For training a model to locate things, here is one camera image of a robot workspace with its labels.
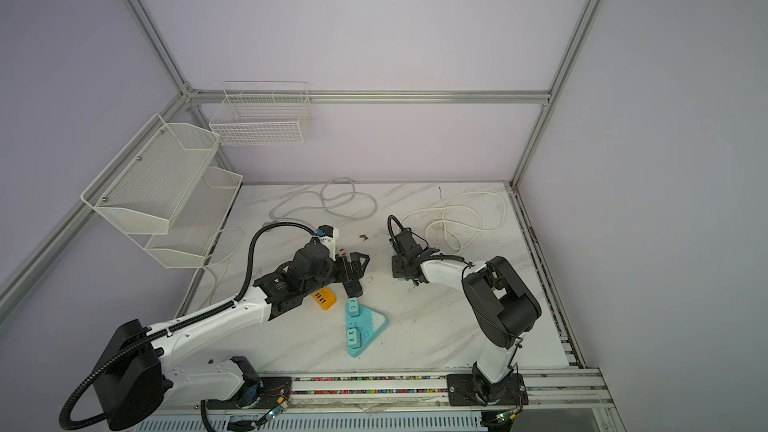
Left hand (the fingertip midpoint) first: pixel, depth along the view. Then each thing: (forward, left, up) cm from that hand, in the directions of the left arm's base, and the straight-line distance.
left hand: (356, 261), depth 80 cm
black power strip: (-1, +2, -14) cm, 14 cm away
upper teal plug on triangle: (-10, +1, -8) cm, 12 cm away
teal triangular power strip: (-13, -4, -13) cm, 19 cm away
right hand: (+7, -13, -14) cm, 20 cm away
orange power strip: (-5, +10, -13) cm, 17 cm away
